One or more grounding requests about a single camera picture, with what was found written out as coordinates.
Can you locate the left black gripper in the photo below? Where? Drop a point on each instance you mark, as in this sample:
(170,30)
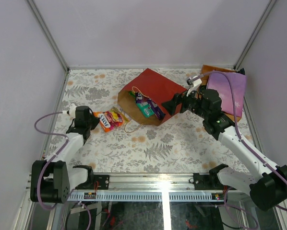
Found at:
(90,121)

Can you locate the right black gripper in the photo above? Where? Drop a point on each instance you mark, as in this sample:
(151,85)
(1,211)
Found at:
(171,106)

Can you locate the red paper bag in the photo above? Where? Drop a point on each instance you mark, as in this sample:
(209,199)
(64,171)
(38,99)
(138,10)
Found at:
(152,84)

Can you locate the teal snack packet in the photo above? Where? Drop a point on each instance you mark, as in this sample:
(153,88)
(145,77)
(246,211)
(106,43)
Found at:
(145,108)

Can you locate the orange Fox's candy bag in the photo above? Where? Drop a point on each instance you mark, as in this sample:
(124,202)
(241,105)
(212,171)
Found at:
(111,119)

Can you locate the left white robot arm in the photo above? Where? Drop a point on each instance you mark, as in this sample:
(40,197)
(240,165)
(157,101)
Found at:
(58,164)

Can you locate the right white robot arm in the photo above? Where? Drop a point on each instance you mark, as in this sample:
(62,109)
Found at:
(266,182)

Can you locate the purple Frozen bag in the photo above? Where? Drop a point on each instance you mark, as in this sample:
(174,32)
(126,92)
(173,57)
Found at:
(220,83)

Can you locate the purple chocolate bar wrapper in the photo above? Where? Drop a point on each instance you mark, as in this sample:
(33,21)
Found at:
(158,112)

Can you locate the wooden tray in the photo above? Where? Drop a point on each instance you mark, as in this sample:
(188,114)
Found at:
(207,70)

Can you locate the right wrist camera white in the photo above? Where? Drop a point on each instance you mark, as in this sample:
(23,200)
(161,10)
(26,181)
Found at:
(194,82)

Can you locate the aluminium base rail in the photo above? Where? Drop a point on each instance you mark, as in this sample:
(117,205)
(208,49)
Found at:
(137,182)

